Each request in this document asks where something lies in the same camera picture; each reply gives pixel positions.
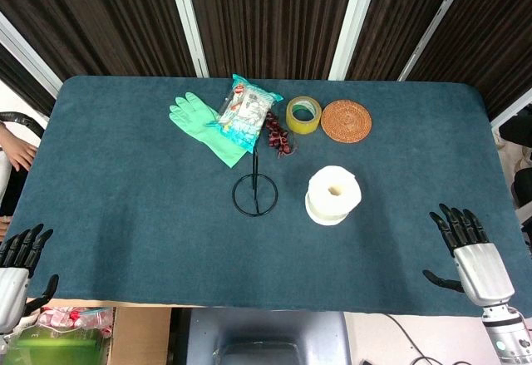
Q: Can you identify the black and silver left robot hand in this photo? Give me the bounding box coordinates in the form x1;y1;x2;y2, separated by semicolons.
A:
0;223;60;335

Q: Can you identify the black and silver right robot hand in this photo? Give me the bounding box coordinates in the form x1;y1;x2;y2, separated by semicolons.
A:
422;203;516;308

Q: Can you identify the white toilet paper roll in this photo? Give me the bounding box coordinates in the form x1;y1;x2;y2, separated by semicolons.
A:
304;165;362;228

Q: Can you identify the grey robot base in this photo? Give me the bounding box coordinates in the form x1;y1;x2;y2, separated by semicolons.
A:
185;308;351;365

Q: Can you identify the clear bag with red items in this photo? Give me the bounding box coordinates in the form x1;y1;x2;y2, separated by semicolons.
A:
37;306;116;341

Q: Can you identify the green plastic item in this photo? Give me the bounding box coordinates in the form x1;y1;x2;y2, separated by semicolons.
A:
2;326;110;365

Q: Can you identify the bystander's bare hand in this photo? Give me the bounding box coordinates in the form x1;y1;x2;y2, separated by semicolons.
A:
0;123;39;173

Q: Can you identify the brown cardboard box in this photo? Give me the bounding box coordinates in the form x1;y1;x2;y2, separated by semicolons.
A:
24;298;172;365

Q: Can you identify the black chair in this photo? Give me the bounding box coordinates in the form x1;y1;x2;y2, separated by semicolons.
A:
497;105;532;210

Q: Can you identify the blue table cloth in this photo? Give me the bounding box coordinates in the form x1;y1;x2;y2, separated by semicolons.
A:
10;75;527;318

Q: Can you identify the black chair armrest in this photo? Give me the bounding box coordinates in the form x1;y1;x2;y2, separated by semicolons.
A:
0;111;45;140

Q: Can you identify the round woven rattan coaster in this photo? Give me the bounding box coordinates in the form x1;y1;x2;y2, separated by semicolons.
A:
320;99;373;141

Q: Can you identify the yellow packing tape roll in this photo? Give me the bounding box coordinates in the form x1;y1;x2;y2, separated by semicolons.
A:
285;95;323;136

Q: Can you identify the brown ribbed partition panel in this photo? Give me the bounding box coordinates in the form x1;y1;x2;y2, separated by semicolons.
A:
0;0;197;91
184;0;358;81
408;0;532;120
346;0;463;82

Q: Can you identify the green rubber glove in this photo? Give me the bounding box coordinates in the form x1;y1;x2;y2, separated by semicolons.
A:
169;91;250;170

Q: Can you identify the dark red artificial grape bunch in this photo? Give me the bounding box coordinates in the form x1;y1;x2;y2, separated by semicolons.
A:
264;110;300;159

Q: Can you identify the teal and white snack packet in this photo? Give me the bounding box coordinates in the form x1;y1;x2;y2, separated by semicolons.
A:
206;73;284;155

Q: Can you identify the black cable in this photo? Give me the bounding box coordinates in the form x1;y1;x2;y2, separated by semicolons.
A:
361;313;500;365

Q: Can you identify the white partition frame post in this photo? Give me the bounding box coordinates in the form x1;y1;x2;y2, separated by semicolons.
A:
0;10;64;101
165;0;210;79
328;0;382;81
490;87;532;130
397;0;475;82

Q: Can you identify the black wire stand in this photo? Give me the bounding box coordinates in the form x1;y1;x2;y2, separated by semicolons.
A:
231;150;278;217

